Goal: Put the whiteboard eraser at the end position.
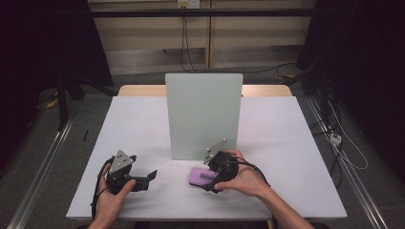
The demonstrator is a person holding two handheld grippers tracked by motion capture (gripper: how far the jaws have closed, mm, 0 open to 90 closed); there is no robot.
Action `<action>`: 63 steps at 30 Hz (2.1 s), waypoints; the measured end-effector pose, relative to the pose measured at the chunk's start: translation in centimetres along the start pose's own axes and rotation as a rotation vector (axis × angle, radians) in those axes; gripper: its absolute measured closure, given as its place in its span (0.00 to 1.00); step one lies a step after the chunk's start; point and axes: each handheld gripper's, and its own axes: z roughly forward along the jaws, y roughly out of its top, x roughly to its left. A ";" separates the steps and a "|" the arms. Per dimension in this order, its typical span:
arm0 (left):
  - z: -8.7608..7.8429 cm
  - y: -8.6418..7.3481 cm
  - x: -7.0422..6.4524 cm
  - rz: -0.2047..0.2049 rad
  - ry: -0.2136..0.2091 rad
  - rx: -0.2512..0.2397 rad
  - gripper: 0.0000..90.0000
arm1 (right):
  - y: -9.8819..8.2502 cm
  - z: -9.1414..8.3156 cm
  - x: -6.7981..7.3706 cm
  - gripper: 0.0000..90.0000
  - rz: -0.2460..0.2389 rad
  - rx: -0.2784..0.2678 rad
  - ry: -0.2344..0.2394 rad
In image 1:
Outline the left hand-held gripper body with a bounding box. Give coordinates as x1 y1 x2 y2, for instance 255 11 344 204
105 149 138 196

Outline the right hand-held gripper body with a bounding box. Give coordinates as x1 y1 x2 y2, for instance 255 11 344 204
202 137 240 189

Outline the purple whiteboard eraser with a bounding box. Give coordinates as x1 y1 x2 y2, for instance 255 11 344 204
187 166 220 189

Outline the person's right hand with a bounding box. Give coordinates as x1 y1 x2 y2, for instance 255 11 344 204
213 149 272 200

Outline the person's left hand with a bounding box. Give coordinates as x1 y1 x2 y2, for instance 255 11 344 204
95 171 138 224

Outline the white table cover sheet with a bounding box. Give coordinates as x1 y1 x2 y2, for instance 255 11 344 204
66 95 349 222

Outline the upright white whiteboard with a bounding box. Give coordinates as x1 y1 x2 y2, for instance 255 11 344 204
164 73 244 161

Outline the wooden table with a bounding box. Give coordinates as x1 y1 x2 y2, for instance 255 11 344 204
117 84 293 97

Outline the black metal stand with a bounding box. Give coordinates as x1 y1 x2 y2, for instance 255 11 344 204
54 71 116 132
283 61 335 135

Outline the black curtain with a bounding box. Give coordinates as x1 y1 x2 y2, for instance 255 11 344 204
0 0 115 179
295 0 405 175

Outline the black horizontal metal bar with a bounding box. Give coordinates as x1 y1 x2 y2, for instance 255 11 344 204
90 8 317 18

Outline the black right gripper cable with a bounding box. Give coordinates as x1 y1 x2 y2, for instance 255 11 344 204
223 158 279 229

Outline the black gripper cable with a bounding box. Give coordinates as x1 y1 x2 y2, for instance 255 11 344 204
90 156 115 221
223 158 279 229

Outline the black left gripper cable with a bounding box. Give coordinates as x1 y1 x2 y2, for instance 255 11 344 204
90 156 115 221

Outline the aluminium floor rail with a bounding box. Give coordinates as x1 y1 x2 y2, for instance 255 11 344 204
305 95 390 229
6 109 80 229

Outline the black hanging cable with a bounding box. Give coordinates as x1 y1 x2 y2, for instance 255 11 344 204
180 15 199 74

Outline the white floor cable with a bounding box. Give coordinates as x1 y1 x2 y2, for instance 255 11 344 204
327 99 370 171

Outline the white wall socket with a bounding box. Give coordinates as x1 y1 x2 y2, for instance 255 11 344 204
177 0 202 10

